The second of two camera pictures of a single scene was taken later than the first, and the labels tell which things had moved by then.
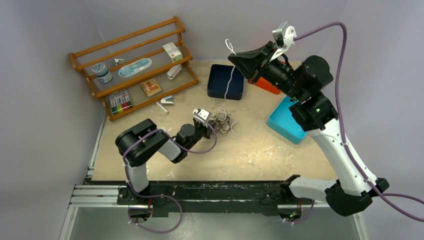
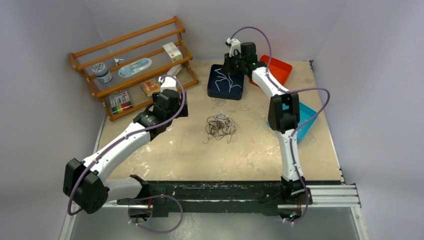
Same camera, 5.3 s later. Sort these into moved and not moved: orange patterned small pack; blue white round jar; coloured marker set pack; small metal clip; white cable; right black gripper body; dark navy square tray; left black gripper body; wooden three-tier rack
Moved: white cable; left black gripper body; right black gripper body
Not moved: coloured marker set pack; blue white round jar; dark navy square tray; orange patterned small pack; small metal clip; wooden three-tier rack
